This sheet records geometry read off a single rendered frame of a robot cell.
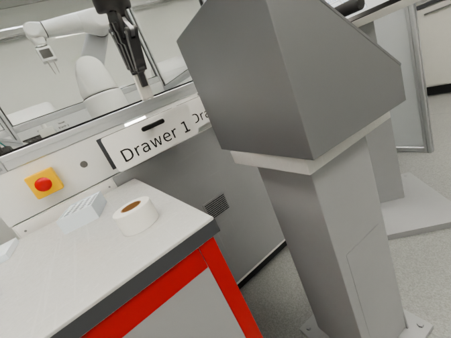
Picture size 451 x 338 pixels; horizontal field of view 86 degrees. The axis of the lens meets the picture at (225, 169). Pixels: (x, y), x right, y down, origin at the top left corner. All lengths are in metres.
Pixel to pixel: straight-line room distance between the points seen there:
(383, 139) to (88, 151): 1.30
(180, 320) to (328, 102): 0.42
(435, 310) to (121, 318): 1.02
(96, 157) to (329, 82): 0.74
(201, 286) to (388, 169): 1.25
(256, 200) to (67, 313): 0.96
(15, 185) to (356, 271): 0.98
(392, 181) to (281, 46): 1.24
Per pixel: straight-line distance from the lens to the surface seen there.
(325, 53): 0.46
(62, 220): 0.69
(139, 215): 0.45
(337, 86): 0.48
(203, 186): 1.04
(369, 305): 0.86
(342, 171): 0.62
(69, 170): 0.92
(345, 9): 0.54
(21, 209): 0.95
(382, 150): 1.46
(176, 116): 0.83
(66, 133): 0.92
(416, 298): 1.20
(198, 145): 1.02
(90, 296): 0.38
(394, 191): 1.58
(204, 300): 0.44
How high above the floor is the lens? 0.93
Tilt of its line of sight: 18 degrees down
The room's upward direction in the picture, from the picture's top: 23 degrees counter-clockwise
